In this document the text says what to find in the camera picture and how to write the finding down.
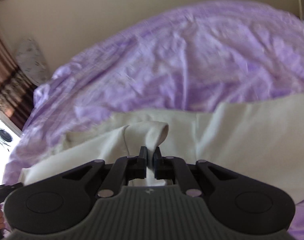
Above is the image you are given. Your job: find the brown patterned curtain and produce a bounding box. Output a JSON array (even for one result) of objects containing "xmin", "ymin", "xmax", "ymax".
[{"xmin": 0, "ymin": 37, "xmax": 36, "ymax": 130}]

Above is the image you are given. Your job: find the white washing machine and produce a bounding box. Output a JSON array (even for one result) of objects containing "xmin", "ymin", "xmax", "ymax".
[{"xmin": 0, "ymin": 111, "xmax": 21, "ymax": 162}]

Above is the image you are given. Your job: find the purple bed sheet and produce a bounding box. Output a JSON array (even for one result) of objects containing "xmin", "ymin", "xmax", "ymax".
[{"xmin": 4, "ymin": 0, "xmax": 304, "ymax": 239}]

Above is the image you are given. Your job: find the white Nevada t-shirt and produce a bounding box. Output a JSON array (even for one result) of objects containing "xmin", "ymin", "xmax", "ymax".
[{"xmin": 19, "ymin": 94, "xmax": 304, "ymax": 203}]

